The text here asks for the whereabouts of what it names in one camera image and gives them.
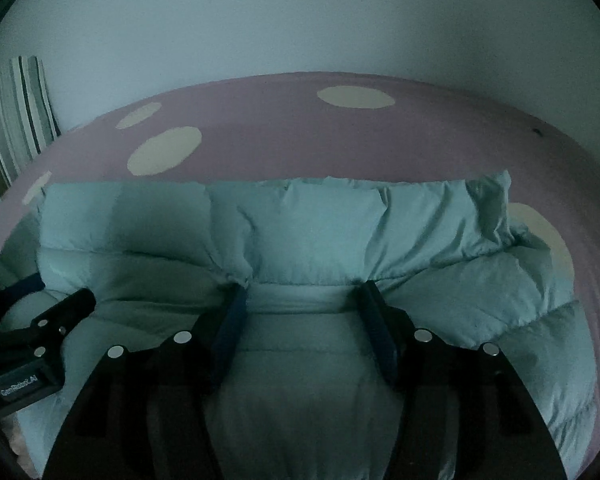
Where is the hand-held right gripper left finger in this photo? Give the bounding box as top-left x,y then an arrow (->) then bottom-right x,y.
42,282 -> 251,480

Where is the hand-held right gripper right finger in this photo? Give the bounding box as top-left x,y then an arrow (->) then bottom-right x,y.
356,281 -> 568,480

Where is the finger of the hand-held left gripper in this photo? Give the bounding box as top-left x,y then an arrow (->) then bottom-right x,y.
0,274 -> 47,341
0,287 -> 97,356

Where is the light blue puffer jacket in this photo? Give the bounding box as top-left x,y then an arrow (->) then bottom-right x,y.
0,170 -> 600,480

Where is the striped headboard cushion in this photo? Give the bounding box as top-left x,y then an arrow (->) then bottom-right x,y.
0,56 -> 62,213

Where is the bed with pink dotted sheet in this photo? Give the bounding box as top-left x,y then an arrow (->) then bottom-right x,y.
0,72 -> 600,480

